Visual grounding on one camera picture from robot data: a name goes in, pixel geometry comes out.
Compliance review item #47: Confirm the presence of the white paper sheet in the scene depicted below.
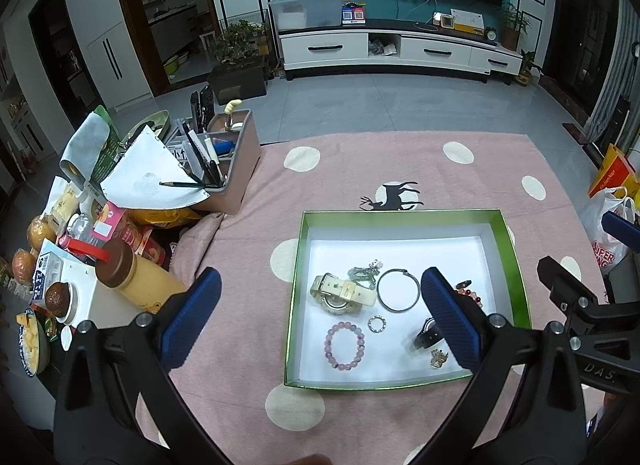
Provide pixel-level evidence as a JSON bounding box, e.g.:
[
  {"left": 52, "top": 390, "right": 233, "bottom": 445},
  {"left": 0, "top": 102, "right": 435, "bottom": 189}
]
[{"left": 100, "top": 125, "right": 211, "bottom": 211}]

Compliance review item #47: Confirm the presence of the black remote control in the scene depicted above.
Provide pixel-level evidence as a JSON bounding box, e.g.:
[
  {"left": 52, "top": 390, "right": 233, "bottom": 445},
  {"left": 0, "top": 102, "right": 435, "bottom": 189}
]
[{"left": 189, "top": 87, "right": 216, "bottom": 134}]

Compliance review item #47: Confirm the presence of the green jade pendant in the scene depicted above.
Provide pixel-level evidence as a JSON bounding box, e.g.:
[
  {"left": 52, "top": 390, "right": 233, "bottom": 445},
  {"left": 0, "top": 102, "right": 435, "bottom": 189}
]
[{"left": 347, "top": 260, "right": 384, "bottom": 289}]

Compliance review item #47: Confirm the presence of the tall potted plant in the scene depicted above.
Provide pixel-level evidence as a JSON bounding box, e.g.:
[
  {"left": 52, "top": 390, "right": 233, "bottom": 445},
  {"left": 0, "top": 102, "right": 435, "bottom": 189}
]
[{"left": 500, "top": 2, "right": 532, "bottom": 52}]

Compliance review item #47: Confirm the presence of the pink snack cup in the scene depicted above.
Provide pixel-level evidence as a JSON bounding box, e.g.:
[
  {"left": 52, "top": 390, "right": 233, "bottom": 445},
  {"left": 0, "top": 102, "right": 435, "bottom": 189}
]
[{"left": 95, "top": 202, "right": 167, "bottom": 267}]

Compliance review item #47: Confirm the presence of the yellow snack bag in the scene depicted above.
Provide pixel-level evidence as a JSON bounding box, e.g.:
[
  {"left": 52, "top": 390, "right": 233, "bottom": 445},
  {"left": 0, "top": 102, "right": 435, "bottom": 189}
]
[{"left": 127, "top": 205, "right": 202, "bottom": 228}]

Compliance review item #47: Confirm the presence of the cream figurine stick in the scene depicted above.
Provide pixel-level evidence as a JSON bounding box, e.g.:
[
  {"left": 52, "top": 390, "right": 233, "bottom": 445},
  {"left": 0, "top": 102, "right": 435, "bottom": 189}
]
[{"left": 225, "top": 99, "right": 244, "bottom": 132}]

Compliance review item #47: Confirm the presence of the pale green bowl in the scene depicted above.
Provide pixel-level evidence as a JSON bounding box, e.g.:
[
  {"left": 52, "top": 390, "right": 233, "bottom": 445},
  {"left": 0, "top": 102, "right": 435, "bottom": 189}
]
[{"left": 122, "top": 110, "right": 171, "bottom": 146}]

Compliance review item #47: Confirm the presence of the cream wrist watch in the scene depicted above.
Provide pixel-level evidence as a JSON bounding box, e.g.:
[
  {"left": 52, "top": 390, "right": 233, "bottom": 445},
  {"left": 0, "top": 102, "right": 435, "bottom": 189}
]
[{"left": 311, "top": 272, "right": 377, "bottom": 316}]

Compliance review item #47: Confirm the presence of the white square box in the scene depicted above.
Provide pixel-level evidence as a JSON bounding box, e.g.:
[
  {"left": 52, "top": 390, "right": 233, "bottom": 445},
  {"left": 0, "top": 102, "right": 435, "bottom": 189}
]
[{"left": 61, "top": 261, "right": 100, "bottom": 327}]

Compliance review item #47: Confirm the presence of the silver bangle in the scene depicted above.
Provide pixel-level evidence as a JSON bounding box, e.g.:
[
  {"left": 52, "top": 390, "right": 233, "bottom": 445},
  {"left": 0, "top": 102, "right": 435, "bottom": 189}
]
[{"left": 376, "top": 268, "right": 422, "bottom": 315}]

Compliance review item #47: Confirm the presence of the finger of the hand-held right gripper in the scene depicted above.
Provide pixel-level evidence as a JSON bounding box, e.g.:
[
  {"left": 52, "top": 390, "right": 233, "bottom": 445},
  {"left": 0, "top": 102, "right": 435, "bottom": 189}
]
[
  {"left": 537, "top": 255, "right": 640, "bottom": 337},
  {"left": 601, "top": 211, "right": 640, "bottom": 247}
]

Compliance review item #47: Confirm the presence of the red mixed bead bracelet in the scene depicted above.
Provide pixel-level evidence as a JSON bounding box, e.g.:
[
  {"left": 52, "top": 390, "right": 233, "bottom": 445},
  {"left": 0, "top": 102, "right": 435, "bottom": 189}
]
[{"left": 454, "top": 279, "right": 484, "bottom": 309}]

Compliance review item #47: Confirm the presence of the leafy plant in dark planter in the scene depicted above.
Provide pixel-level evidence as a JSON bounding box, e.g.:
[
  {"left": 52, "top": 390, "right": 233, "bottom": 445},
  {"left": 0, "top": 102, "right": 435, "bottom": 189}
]
[{"left": 207, "top": 20, "right": 271, "bottom": 106}]

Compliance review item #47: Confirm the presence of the clear bottle with red strap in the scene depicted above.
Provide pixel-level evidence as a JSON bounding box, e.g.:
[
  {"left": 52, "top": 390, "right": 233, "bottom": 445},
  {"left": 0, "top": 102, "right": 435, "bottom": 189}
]
[{"left": 59, "top": 214, "right": 112, "bottom": 264}]

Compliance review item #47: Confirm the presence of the small potted plant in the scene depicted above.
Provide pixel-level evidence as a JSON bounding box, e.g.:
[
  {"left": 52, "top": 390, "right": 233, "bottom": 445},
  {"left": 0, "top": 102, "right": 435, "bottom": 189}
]
[{"left": 517, "top": 50, "right": 544, "bottom": 87}]

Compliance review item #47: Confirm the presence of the white television cabinet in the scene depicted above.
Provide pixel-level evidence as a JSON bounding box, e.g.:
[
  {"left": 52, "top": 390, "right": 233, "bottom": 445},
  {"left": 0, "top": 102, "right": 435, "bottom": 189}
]
[{"left": 277, "top": 20, "right": 523, "bottom": 82}]

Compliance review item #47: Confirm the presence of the green snack packet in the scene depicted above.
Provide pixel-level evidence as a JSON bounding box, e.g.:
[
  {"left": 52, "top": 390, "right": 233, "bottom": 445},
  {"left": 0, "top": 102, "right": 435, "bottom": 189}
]
[{"left": 90, "top": 105, "right": 124, "bottom": 182}]

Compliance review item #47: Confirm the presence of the yellow bottle with brown lid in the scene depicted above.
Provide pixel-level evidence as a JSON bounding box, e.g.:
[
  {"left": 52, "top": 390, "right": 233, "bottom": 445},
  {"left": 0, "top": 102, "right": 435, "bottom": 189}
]
[{"left": 95, "top": 237, "right": 187, "bottom": 312}]

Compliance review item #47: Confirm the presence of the white charging cable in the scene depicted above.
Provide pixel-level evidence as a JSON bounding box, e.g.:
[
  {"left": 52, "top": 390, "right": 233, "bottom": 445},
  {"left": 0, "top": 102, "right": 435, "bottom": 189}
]
[{"left": 412, "top": 0, "right": 437, "bottom": 32}]

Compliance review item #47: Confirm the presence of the black wrist watch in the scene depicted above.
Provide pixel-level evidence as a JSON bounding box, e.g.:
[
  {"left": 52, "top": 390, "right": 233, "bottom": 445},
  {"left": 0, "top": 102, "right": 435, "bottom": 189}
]
[{"left": 414, "top": 317, "right": 451, "bottom": 352}]

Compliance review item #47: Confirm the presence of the pink polka dot blanket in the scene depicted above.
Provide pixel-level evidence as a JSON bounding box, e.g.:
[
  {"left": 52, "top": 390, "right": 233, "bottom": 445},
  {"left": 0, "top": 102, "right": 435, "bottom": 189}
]
[{"left": 135, "top": 132, "right": 617, "bottom": 465}]

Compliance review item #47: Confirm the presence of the blue white milk carton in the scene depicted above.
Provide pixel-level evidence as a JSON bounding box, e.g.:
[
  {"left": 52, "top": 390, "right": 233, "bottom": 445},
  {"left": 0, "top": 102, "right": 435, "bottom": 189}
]
[{"left": 33, "top": 238, "right": 64, "bottom": 304}]

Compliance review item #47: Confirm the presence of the striped curtain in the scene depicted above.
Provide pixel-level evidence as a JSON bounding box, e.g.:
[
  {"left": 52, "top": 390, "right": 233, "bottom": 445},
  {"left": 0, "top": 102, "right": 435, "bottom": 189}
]
[{"left": 590, "top": 0, "right": 640, "bottom": 146}]

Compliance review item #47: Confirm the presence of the clear plastic storage bin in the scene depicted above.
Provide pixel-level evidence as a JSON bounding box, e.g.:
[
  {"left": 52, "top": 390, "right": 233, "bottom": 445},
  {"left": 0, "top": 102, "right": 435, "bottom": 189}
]
[{"left": 269, "top": 0, "right": 346, "bottom": 30}]

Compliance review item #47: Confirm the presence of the bunch of dark pens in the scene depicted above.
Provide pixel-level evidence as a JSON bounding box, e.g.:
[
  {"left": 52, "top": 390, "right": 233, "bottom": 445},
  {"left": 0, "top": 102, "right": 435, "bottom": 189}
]
[{"left": 177, "top": 117, "right": 226, "bottom": 186}]

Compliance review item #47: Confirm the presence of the pink bead bracelet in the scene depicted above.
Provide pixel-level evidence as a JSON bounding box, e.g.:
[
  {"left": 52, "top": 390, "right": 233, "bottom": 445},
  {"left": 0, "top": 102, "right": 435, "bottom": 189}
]
[{"left": 324, "top": 321, "right": 366, "bottom": 371}]

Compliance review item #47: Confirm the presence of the yellow orange paper bag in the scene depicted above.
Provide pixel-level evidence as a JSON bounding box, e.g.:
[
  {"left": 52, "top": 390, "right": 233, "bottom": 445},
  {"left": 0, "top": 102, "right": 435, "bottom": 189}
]
[{"left": 587, "top": 143, "right": 639, "bottom": 198}]

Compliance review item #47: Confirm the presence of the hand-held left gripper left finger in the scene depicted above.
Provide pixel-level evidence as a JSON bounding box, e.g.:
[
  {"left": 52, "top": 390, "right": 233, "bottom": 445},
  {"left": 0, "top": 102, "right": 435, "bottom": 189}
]
[{"left": 51, "top": 266, "right": 223, "bottom": 465}]

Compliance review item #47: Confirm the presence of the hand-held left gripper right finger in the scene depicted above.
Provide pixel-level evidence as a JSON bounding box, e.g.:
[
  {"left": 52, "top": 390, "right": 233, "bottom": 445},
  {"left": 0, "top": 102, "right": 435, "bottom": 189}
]
[{"left": 420, "top": 266, "right": 587, "bottom": 465}]

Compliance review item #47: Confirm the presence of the bowl of yellow fruit pieces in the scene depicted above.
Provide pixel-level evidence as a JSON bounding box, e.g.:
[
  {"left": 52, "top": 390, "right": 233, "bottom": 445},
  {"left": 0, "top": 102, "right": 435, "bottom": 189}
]
[{"left": 15, "top": 309, "right": 51, "bottom": 377}]

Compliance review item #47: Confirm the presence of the white yellow desk calendar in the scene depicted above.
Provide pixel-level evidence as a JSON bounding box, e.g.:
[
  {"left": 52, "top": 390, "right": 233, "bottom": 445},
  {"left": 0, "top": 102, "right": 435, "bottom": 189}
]
[{"left": 450, "top": 8, "right": 485, "bottom": 35}]

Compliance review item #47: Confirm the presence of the green cardboard box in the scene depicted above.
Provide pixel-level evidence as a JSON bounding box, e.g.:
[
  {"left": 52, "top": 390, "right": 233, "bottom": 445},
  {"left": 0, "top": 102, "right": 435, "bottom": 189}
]
[{"left": 284, "top": 209, "right": 532, "bottom": 392}]

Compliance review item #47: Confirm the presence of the white red printed plastic bag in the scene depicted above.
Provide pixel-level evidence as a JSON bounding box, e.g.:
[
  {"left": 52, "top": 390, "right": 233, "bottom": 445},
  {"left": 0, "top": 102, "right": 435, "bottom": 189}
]
[{"left": 580, "top": 187, "right": 636, "bottom": 274}]

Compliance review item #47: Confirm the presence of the brown round dessert cup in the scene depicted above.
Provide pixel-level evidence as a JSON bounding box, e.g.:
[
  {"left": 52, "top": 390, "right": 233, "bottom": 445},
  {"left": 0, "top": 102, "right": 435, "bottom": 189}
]
[{"left": 45, "top": 281, "right": 72, "bottom": 319}]

